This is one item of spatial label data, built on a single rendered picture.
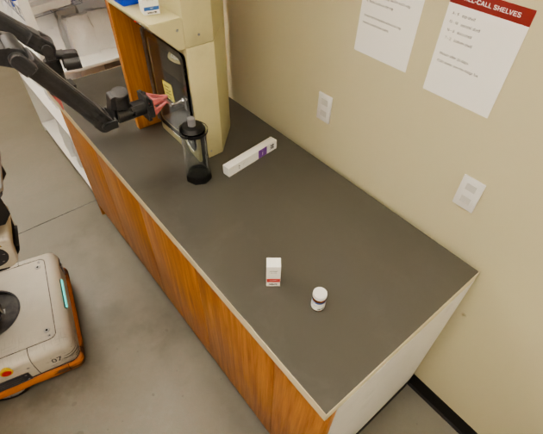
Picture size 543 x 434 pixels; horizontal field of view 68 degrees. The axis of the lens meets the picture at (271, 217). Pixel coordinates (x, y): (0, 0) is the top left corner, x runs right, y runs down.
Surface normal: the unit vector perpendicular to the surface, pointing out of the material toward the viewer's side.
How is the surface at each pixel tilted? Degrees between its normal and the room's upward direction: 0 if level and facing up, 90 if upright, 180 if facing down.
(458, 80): 90
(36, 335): 0
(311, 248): 0
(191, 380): 0
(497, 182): 90
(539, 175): 90
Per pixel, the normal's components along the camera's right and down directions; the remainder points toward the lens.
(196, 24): 0.63, 0.56
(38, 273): 0.02, -0.70
